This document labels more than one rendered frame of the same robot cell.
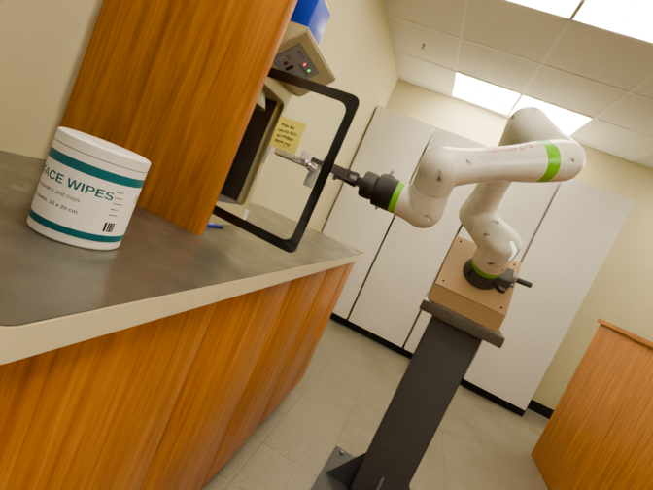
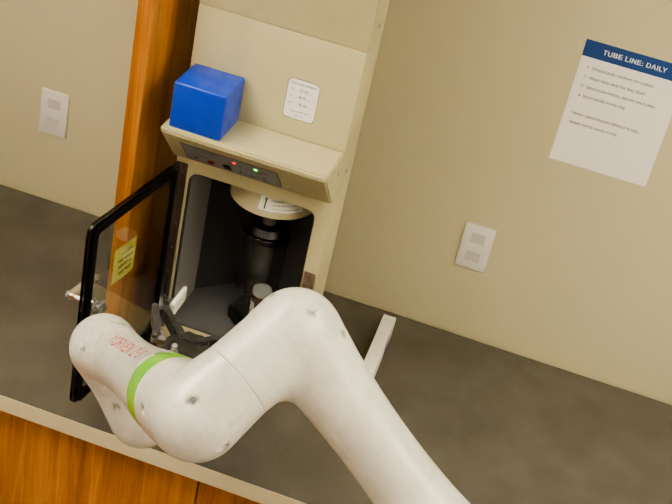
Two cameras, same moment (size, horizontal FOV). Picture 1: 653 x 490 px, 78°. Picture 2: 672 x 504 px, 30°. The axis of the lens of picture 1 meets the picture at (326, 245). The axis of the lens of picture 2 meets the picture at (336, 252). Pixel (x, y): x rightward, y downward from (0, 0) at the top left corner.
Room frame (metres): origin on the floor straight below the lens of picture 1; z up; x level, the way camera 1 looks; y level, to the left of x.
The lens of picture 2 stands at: (1.28, -1.77, 2.56)
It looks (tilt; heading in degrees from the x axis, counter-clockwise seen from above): 31 degrees down; 87
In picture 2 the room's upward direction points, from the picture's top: 13 degrees clockwise
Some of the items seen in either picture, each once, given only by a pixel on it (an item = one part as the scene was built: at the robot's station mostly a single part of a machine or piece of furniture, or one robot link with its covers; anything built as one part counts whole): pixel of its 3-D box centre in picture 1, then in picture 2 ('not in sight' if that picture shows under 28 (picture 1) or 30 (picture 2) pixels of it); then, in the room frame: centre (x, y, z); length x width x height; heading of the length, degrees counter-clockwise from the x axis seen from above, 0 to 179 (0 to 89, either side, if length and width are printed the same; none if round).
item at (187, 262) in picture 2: not in sight; (258, 239); (1.24, 0.45, 1.19); 0.26 x 0.24 x 0.35; 167
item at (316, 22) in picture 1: (302, 15); (207, 101); (1.10, 0.30, 1.56); 0.10 x 0.10 x 0.09; 77
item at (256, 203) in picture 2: not in sight; (276, 185); (1.25, 0.43, 1.34); 0.18 x 0.18 x 0.05
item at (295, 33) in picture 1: (299, 66); (249, 163); (1.20, 0.28, 1.46); 0.32 x 0.12 x 0.10; 167
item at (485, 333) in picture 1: (460, 316); not in sight; (1.65, -0.62, 0.92); 0.32 x 0.32 x 0.04; 74
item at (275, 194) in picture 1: (274, 156); (124, 283); (1.01, 0.21, 1.19); 0.30 x 0.01 x 0.40; 70
